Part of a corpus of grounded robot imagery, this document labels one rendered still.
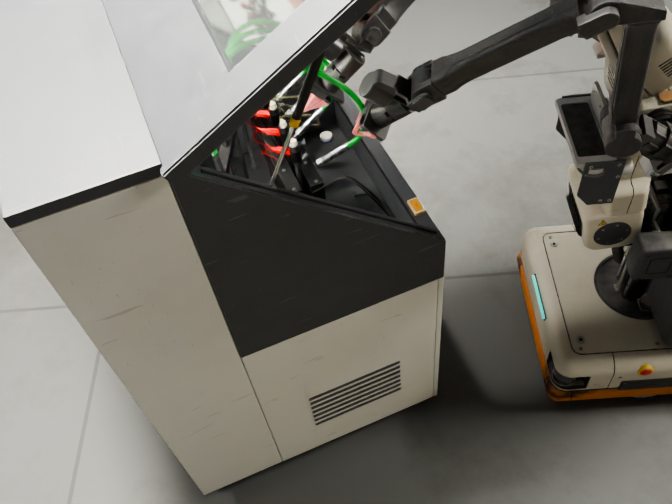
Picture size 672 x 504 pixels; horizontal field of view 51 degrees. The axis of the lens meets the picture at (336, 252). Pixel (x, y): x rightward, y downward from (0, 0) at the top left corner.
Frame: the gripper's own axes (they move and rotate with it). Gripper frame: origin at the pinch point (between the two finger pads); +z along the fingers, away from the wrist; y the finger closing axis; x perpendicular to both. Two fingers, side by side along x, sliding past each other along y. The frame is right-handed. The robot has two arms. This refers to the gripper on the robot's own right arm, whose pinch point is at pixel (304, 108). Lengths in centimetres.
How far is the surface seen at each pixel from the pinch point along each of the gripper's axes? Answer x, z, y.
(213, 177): 40.6, -1.7, 27.5
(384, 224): 31.8, -3.1, -17.7
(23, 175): 42, 15, 56
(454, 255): -37, 47, -121
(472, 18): -195, 14, -151
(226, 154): 1.3, 22.5, 7.8
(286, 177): 0.7, 21.0, -10.5
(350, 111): -25.2, 8.1, -26.9
